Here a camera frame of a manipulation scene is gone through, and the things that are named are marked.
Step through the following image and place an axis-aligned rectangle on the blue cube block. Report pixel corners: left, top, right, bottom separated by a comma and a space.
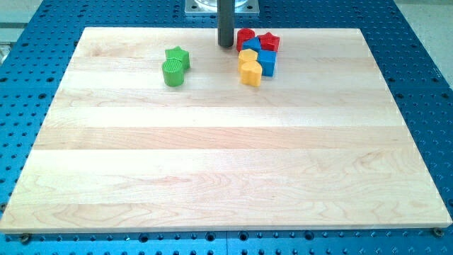
257, 50, 277, 77

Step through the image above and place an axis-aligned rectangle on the yellow heart block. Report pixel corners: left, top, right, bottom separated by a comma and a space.
239, 61, 263, 87

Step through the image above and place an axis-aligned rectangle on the red star block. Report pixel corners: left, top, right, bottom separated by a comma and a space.
258, 32, 280, 52

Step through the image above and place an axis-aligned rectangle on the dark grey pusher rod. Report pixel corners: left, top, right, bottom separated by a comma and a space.
217, 0, 235, 48

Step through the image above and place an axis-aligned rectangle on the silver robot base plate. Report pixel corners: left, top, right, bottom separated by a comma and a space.
184, 0, 260, 16

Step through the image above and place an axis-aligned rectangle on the left corner bolt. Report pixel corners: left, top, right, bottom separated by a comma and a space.
18, 233, 32, 245

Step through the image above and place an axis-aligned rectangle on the green cylinder block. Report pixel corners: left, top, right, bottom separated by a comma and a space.
162, 59, 184, 87

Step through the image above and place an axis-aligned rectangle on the yellow hexagon block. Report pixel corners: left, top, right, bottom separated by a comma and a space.
238, 49, 258, 71

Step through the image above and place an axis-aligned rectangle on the light wooden board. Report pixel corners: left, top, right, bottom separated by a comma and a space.
1, 28, 452, 234

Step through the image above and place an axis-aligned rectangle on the red cylinder block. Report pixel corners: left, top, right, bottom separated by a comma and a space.
236, 28, 255, 52

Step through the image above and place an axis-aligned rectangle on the green star block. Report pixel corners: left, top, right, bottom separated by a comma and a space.
165, 46, 190, 70

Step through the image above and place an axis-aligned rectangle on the right corner bolt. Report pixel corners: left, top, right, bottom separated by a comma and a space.
432, 227, 444, 237

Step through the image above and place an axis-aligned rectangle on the corner bolt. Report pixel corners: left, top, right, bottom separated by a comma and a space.
18, 233, 32, 245
432, 227, 444, 237

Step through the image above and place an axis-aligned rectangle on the small blue block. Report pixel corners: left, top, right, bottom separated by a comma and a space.
241, 37, 262, 52

